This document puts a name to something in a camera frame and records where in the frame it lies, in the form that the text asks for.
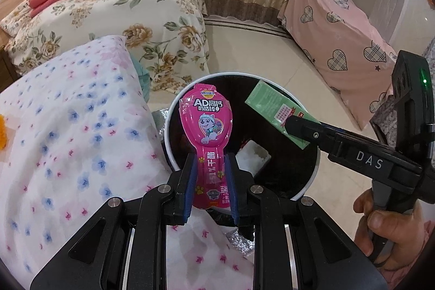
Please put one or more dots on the right hand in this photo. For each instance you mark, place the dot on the right hand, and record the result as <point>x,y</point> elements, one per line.
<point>406,232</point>

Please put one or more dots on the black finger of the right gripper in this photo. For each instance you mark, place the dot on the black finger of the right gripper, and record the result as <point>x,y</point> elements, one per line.
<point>326,137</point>

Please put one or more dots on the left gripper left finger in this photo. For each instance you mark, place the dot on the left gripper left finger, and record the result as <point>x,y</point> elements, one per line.
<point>185,190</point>

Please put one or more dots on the floral bed quilt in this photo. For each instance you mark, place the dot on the floral bed quilt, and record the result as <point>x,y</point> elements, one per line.
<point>167,37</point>

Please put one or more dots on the pink snack wrapper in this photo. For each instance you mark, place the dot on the pink snack wrapper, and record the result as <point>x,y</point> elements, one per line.
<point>206,117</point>

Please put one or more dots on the silver foil mat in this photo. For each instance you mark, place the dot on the silver foil mat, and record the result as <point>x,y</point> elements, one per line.
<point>160,116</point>

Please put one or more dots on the black white-rimmed trash bin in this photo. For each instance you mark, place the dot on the black white-rimmed trash bin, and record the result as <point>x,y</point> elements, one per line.
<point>288,173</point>

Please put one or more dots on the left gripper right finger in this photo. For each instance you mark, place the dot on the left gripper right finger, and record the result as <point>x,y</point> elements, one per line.
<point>239,183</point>

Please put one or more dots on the pink heart cloth cover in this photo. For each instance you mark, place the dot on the pink heart cloth cover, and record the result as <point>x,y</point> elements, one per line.
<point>346,49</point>

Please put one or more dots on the white dotted bed sheet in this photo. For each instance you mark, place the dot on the white dotted bed sheet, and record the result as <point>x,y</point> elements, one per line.
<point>78,133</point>

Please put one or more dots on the teal cloth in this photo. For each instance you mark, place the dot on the teal cloth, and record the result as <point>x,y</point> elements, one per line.
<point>143,77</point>

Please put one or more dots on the white crumpled paper trash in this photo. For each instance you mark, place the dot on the white crumpled paper trash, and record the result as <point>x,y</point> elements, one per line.
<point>252,158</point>

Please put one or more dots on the orange foam fruit net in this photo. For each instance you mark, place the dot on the orange foam fruit net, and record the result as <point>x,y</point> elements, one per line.
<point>3,133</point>

